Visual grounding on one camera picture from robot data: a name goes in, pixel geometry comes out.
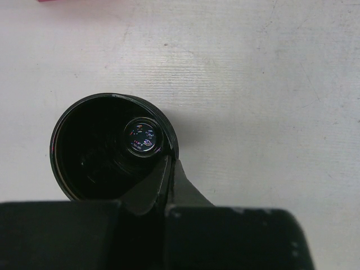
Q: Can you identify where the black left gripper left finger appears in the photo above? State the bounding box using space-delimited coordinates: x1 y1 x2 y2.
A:
123 155 171 216

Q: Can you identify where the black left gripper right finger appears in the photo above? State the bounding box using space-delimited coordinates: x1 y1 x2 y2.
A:
171 160 215 209

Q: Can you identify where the black paper cup with lettering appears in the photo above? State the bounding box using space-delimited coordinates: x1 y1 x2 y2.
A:
49 93 179 201

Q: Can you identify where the pink and cream paper bag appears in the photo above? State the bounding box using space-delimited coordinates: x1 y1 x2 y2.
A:
38 0 55 3

